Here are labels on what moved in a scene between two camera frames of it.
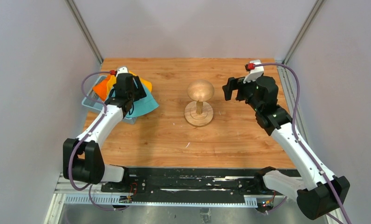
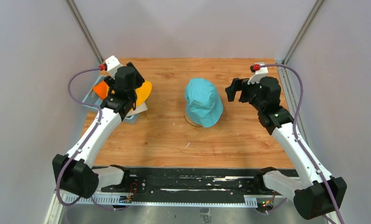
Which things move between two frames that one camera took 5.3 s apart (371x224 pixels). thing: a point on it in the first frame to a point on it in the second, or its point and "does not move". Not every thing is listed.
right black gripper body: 245,90 does not move
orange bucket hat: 100,88 does not move
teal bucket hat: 142,105 to 203,106
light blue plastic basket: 98,105 does not move
